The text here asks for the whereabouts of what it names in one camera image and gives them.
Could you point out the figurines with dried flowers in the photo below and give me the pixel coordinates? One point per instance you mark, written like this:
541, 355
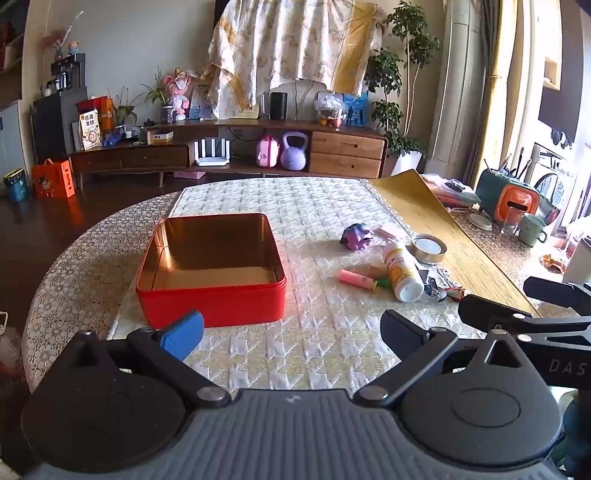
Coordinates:
69, 46

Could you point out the black mini fridge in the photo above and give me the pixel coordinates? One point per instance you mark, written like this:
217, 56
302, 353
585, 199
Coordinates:
53, 129

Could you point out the green mug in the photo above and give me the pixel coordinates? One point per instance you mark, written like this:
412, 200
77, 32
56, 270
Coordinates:
531, 230

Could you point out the white standing air conditioner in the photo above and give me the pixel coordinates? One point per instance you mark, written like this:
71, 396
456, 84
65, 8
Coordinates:
455, 83

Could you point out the black coffee machine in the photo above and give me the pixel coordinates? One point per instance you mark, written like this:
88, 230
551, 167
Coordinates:
69, 74

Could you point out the clear plastic bag of fruit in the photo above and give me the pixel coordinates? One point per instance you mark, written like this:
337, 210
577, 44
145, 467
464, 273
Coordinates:
330, 110

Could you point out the stack of books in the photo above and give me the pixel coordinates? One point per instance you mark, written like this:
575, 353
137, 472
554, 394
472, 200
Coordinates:
448, 191

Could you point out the quilted cream mat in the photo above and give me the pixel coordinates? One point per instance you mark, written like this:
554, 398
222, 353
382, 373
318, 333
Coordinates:
314, 207

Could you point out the pink highlighter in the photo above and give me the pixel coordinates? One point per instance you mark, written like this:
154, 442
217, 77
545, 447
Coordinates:
355, 278

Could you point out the black speaker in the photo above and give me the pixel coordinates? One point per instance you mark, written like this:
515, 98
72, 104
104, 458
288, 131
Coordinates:
278, 106

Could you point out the wooden TV cabinet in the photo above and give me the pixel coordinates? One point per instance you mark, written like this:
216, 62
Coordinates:
346, 147

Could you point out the orange gift box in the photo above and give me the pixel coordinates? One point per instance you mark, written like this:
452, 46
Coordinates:
53, 180

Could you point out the teal bucket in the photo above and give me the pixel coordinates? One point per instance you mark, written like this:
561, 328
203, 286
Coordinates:
16, 187

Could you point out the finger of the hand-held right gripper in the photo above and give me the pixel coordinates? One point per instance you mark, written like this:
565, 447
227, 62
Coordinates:
489, 313
554, 288

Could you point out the tall green potted plant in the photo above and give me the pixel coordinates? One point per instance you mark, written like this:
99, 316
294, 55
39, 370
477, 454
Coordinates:
406, 46

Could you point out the pink doll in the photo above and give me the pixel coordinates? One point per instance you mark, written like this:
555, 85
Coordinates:
180, 97

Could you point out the beige curtain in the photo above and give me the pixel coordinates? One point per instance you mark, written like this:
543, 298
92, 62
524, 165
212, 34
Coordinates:
503, 69

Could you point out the red tin box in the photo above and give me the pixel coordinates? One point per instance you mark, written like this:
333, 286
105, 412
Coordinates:
207, 300

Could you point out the white round lid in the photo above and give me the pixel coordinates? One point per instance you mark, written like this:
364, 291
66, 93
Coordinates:
479, 221

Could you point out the tape roll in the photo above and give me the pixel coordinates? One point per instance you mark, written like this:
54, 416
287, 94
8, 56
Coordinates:
428, 254

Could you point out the cereal box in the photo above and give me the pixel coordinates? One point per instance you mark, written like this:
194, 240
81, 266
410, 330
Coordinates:
90, 131

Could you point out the white router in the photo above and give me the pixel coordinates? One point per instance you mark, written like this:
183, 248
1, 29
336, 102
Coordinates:
211, 154

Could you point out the pale pink eraser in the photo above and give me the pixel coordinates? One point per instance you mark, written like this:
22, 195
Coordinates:
387, 232

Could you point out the orange paper bag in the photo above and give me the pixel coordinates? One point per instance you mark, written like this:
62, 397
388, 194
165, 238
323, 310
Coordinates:
107, 115

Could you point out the picture frame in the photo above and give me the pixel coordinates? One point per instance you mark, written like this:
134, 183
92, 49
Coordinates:
201, 104

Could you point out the white bottle with yellow label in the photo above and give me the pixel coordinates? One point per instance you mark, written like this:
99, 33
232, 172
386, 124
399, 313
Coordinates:
402, 272

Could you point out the small candy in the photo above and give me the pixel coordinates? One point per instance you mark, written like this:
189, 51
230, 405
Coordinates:
455, 292

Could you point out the pink flat box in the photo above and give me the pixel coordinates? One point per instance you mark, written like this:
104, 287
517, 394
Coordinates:
189, 175

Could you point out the clear drinking glass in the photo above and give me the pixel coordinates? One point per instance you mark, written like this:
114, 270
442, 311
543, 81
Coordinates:
508, 224

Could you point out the silver nail clipper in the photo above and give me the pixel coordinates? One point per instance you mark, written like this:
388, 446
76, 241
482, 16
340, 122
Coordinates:
435, 290

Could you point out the small white box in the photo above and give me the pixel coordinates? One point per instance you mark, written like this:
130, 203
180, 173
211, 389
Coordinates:
161, 136

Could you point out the lace tablecloth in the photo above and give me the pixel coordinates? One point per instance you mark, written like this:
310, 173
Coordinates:
69, 277

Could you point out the pink toy case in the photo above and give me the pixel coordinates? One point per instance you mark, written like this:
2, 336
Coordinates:
268, 151

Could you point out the green and orange tissue box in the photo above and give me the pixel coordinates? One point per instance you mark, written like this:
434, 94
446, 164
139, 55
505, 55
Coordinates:
494, 194

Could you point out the small leafy potted plant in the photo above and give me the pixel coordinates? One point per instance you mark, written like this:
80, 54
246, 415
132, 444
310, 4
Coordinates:
123, 110

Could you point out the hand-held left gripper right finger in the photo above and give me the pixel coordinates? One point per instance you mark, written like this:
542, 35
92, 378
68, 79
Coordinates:
400, 331

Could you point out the purple spiky toy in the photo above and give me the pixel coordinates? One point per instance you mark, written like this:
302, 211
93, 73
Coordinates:
356, 237

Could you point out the purple kettlebell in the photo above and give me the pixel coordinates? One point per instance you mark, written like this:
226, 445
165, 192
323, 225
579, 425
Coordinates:
293, 154

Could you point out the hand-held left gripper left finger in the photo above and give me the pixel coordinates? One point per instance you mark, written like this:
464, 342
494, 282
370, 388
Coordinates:
182, 333

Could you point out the floral draped cloth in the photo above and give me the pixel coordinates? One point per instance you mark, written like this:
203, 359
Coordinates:
286, 41

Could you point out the plant in patterned pot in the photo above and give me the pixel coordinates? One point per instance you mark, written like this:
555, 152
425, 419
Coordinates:
165, 113

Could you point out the blue toy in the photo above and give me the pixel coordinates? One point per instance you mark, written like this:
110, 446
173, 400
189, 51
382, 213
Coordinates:
111, 141

